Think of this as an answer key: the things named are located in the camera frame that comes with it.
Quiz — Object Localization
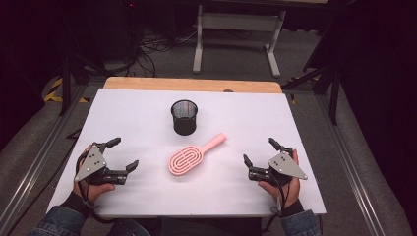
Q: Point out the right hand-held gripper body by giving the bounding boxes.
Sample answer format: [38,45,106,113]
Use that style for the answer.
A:
[248,147,309,187]

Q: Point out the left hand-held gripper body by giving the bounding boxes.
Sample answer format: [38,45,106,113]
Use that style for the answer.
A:
[74,141,130,186]

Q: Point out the pink hairbrush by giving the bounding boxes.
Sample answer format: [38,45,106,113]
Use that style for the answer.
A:
[167,132,228,177]

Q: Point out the black mesh pen holder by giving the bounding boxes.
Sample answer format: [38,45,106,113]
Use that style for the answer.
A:
[170,99,199,137]

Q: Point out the person's left hand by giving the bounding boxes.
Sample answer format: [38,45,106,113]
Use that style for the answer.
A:
[72,146,116,205]

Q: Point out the person's right hand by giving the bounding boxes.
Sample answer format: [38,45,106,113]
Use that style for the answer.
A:
[258,148,302,209]

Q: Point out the white board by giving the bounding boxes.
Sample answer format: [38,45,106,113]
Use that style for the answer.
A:
[46,88,328,219]

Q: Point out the black metal stand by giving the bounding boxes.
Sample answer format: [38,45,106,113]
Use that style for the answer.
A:
[281,62,342,126]
[58,53,111,117]

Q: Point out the person's dark lap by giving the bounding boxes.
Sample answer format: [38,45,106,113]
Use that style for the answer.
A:
[106,216,264,236]

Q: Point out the wooden table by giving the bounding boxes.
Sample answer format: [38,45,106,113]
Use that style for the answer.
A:
[103,76,283,94]

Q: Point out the left hand-held gripper black cable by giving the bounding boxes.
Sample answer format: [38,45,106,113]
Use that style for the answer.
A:
[76,156,114,225]

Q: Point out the hand-held gripper black cable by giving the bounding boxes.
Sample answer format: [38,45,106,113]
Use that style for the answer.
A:
[262,175,291,234]
[76,156,114,225]

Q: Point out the right hand-held gripper black cable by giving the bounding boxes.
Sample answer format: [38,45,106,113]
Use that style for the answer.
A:
[262,175,291,234]

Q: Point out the aluminium rail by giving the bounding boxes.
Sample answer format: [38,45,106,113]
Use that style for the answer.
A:
[315,93,386,236]
[0,84,89,230]

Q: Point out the black floor cables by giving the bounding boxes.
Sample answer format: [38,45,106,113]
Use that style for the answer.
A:
[124,28,198,78]

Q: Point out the white metal table frame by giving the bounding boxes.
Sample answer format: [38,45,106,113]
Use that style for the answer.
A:
[192,4,287,79]

